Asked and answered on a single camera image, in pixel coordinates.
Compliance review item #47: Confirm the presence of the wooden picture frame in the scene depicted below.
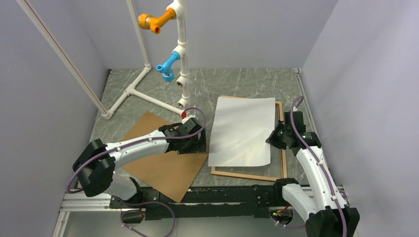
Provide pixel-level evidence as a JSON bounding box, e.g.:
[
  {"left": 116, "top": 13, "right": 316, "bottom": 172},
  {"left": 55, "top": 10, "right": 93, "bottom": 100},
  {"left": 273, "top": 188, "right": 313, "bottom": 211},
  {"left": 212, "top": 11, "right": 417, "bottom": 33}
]
[{"left": 210, "top": 101, "right": 288, "bottom": 182}]

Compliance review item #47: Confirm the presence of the brown backing board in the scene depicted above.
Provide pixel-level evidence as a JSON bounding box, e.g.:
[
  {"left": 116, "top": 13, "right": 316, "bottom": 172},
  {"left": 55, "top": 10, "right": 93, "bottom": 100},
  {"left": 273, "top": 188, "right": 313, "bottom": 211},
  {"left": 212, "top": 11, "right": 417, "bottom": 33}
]
[{"left": 116, "top": 112, "right": 208, "bottom": 203}]

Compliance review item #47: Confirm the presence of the glossy room photo print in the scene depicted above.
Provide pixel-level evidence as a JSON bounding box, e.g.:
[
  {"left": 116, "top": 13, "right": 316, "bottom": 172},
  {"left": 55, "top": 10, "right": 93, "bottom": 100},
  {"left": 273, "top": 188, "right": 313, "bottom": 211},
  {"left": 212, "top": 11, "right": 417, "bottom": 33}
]
[{"left": 208, "top": 96, "right": 276, "bottom": 167}]

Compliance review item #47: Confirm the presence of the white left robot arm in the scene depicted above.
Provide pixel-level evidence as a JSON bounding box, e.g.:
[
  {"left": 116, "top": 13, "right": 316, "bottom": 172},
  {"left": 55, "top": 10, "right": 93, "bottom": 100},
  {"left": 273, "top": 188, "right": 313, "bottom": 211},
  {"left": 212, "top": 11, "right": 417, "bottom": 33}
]
[{"left": 72, "top": 118, "right": 206, "bottom": 207}]

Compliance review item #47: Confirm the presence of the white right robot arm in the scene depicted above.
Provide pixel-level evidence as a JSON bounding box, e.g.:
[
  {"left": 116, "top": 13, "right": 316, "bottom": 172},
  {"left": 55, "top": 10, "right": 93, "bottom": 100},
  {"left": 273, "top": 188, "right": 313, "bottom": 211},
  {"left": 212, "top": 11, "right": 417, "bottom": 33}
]
[{"left": 266, "top": 111, "right": 360, "bottom": 237}]

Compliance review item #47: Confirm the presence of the blue pipe nozzle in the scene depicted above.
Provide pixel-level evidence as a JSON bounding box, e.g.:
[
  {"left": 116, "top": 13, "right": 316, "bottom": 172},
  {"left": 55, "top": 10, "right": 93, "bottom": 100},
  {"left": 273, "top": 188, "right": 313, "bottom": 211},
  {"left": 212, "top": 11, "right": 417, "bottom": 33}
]
[{"left": 156, "top": 52, "right": 180, "bottom": 82}]

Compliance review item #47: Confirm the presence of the orange pipe nozzle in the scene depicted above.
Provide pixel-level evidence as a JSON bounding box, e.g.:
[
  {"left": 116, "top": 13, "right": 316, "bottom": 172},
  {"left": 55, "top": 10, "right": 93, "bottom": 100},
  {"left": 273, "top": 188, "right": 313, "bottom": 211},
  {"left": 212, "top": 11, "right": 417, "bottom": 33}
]
[{"left": 138, "top": 8, "right": 176, "bottom": 34}]

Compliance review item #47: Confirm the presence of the white PVC pipe stand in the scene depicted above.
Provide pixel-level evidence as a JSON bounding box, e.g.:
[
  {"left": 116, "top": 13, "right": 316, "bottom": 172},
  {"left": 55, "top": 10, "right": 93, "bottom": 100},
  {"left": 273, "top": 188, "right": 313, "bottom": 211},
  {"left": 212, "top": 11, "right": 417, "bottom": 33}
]
[{"left": 16, "top": 0, "right": 192, "bottom": 120}]

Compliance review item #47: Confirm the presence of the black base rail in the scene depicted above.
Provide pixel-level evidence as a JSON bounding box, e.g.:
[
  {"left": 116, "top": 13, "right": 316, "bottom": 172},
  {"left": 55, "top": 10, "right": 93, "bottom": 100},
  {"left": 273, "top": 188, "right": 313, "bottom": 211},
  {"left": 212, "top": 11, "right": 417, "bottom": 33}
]
[{"left": 109, "top": 185, "right": 296, "bottom": 224}]

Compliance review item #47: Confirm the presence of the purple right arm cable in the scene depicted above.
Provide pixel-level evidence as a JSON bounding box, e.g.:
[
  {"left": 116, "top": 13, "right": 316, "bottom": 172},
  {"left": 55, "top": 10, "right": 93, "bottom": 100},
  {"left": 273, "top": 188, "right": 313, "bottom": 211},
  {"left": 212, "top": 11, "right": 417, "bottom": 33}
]
[{"left": 270, "top": 95, "right": 348, "bottom": 237}]

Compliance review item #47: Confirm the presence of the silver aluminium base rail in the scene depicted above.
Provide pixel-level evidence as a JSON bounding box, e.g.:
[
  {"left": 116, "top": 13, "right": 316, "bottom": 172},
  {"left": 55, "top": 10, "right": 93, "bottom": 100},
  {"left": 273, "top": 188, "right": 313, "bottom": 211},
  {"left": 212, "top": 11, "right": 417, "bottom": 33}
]
[{"left": 52, "top": 192, "right": 111, "bottom": 237}]

